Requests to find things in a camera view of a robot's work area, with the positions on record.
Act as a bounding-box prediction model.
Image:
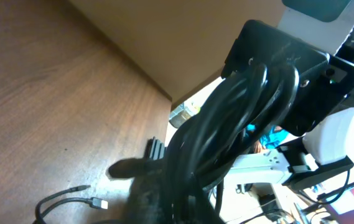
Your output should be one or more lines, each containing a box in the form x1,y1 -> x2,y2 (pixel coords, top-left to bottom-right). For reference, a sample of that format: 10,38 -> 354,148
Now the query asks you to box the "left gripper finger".
123,177 -> 170,224

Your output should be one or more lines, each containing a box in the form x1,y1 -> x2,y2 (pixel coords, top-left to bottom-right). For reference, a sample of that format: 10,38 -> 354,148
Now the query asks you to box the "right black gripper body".
221,20 -> 354,136

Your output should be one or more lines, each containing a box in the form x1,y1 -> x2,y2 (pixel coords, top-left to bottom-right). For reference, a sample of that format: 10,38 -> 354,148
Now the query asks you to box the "thin black USB cable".
34,184 -> 109,224

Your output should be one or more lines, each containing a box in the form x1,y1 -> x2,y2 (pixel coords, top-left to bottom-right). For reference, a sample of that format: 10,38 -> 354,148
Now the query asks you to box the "thick black USB cable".
108,62 -> 300,224

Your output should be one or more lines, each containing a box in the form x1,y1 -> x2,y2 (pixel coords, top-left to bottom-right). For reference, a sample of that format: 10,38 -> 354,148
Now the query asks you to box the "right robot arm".
221,20 -> 354,190

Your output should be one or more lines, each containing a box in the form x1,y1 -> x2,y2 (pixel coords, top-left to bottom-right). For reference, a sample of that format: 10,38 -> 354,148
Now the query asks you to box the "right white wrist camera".
277,1 -> 354,55

